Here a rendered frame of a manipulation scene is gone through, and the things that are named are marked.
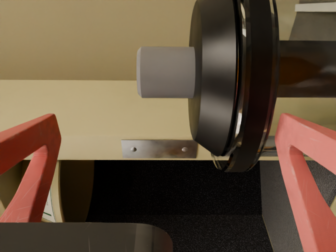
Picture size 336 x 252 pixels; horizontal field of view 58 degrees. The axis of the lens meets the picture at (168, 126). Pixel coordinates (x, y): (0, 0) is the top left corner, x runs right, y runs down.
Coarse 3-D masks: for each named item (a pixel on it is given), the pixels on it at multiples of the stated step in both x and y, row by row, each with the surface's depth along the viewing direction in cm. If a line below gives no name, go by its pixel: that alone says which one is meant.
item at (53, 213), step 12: (24, 168) 37; (60, 168) 35; (72, 168) 51; (84, 168) 51; (60, 180) 49; (72, 180) 50; (84, 180) 51; (60, 192) 35; (72, 192) 49; (84, 192) 50; (48, 204) 36; (60, 204) 35; (72, 204) 48; (84, 204) 49; (48, 216) 37; (60, 216) 36; (72, 216) 46; (84, 216) 47
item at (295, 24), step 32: (288, 0) 13; (320, 0) 13; (288, 32) 12; (320, 32) 12; (288, 64) 12; (320, 64) 12; (288, 96) 13; (320, 96) 13; (224, 160) 15; (256, 160) 14
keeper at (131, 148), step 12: (132, 144) 28; (144, 144) 28; (156, 144) 28; (168, 144) 28; (180, 144) 28; (192, 144) 28; (132, 156) 29; (144, 156) 29; (156, 156) 29; (168, 156) 29; (180, 156) 29; (192, 156) 29
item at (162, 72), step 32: (224, 0) 13; (192, 32) 17; (224, 32) 13; (160, 64) 15; (192, 64) 15; (224, 64) 12; (160, 96) 16; (192, 96) 16; (224, 96) 13; (192, 128) 17; (224, 128) 14
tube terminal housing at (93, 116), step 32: (0, 96) 33; (32, 96) 33; (64, 96) 33; (96, 96) 33; (128, 96) 33; (0, 128) 28; (64, 128) 28; (96, 128) 28; (128, 128) 28; (160, 128) 29; (0, 192) 32
